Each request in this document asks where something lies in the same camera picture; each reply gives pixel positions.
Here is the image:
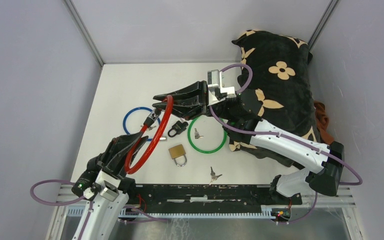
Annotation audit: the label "blue cable lock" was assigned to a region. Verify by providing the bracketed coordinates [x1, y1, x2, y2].
[122, 106, 168, 142]

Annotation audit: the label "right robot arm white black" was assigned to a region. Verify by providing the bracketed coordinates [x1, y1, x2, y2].
[170, 81, 344, 204]

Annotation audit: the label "silver keys of green lock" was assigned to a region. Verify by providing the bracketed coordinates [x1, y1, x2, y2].
[194, 128, 204, 139]

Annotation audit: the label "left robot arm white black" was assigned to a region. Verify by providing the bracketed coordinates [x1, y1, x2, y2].
[71, 133, 148, 240]

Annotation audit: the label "brass padlock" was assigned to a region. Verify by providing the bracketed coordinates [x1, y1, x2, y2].
[168, 144, 187, 167]

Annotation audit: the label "brown cloth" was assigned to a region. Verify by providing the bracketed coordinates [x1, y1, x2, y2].
[313, 101, 335, 145]

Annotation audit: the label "green cable lock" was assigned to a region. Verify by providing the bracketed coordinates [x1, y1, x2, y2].
[187, 117, 227, 154]

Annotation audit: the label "silver keys of red lock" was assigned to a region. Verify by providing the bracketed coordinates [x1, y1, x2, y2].
[147, 122, 159, 131]

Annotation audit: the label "red cable lock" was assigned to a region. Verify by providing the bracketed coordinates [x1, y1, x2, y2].
[124, 95, 174, 175]

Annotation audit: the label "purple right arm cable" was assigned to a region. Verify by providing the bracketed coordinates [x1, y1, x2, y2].
[208, 63, 364, 186]

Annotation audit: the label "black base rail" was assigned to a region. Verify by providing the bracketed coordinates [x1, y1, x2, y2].
[127, 184, 303, 220]

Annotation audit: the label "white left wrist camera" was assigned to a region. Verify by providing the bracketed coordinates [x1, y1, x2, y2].
[95, 170, 121, 202]

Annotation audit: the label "black floral pillow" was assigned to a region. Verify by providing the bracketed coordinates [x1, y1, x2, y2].
[228, 29, 322, 168]

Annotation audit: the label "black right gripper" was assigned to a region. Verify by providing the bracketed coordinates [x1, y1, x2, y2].
[153, 79, 235, 121]

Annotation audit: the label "black padlock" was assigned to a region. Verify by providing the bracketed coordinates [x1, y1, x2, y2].
[167, 119, 189, 138]

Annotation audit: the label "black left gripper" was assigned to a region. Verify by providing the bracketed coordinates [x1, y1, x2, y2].
[87, 129, 149, 178]

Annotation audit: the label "silver keys of brass padlock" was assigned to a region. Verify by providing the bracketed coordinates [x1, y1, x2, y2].
[209, 166, 222, 186]

